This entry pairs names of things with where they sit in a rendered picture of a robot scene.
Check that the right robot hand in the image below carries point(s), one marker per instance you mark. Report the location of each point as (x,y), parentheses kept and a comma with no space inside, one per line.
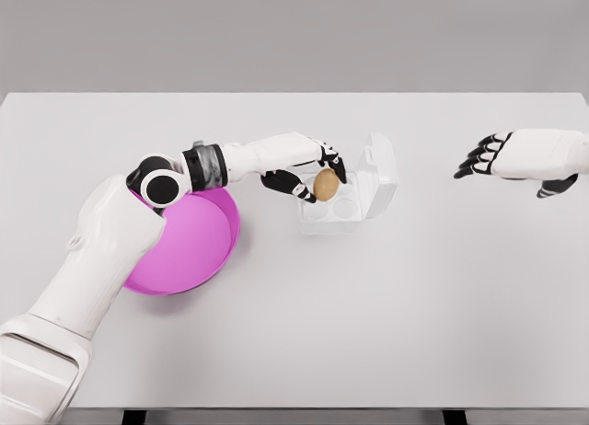
(538,156)

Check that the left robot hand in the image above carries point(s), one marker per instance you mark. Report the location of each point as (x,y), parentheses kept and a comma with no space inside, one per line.
(292,149)

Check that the brown egg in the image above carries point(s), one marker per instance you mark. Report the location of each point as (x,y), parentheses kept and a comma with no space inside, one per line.
(326,185)

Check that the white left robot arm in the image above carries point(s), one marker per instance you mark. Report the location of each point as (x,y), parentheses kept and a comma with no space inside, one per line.
(106,241)

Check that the clear plastic egg box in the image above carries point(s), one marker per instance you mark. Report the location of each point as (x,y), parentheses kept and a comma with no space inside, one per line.
(375,176)

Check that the pink round bowl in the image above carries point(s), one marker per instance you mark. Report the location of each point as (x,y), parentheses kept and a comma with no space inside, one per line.
(198,241)

